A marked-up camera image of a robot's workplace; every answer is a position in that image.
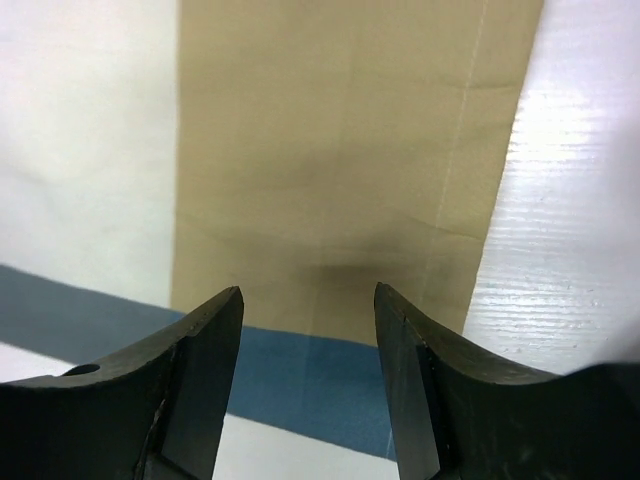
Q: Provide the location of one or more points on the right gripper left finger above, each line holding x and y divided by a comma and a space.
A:
152, 410

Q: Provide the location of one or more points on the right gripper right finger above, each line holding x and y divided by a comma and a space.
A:
459, 411

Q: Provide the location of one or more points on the blue beige checked cloth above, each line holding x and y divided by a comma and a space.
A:
155, 152

